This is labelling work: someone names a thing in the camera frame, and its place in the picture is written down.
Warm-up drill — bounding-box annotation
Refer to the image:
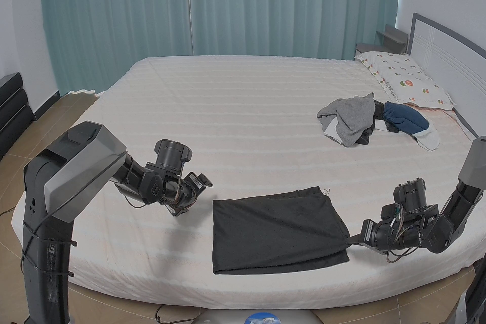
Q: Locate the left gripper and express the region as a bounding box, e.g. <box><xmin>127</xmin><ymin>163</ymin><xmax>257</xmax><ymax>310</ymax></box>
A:
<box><xmin>169</xmin><ymin>171</ymin><xmax>209</xmax><ymax>218</ymax></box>

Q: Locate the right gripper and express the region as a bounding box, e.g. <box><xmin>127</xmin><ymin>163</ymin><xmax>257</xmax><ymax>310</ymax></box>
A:
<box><xmin>359</xmin><ymin>218</ymin><xmax>389</xmax><ymax>251</ymax></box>

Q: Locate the black T-shirt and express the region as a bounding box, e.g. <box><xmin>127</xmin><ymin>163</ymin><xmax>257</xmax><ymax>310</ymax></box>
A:
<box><xmin>212</xmin><ymin>186</ymin><xmax>350</xmax><ymax>276</ymax></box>

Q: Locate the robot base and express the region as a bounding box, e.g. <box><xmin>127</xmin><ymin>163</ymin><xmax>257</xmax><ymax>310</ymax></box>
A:
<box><xmin>197</xmin><ymin>309</ymin><xmax>320</xmax><ymax>324</ymax></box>

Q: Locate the bed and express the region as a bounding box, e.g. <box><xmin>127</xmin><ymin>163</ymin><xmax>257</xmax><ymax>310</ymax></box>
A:
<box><xmin>11</xmin><ymin>13</ymin><xmax>486</xmax><ymax>310</ymax></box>

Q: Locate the pile of clothes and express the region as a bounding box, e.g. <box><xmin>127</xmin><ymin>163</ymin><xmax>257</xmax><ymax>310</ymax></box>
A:
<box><xmin>317</xmin><ymin>93</ymin><xmax>441</xmax><ymax>152</ymax></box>

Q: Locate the white printed pillow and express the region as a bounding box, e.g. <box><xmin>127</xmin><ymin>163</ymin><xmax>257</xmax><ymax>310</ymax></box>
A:
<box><xmin>354</xmin><ymin>51</ymin><xmax>456</xmax><ymax>111</ymax></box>

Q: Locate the grey bedside table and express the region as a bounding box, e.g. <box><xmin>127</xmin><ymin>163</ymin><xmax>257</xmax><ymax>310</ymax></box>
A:
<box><xmin>355</xmin><ymin>24</ymin><xmax>409</xmax><ymax>56</ymax></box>

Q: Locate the black chest of drawers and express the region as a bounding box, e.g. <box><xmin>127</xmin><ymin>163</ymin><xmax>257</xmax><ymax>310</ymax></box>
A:
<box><xmin>0</xmin><ymin>73</ymin><xmax>38</xmax><ymax>160</ymax></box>

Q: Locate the black cable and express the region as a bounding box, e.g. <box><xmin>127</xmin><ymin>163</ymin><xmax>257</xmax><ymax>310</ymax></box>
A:
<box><xmin>155</xmin><ymin>303</ymin><xmax>199</xmax><ymax>324</ymax></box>

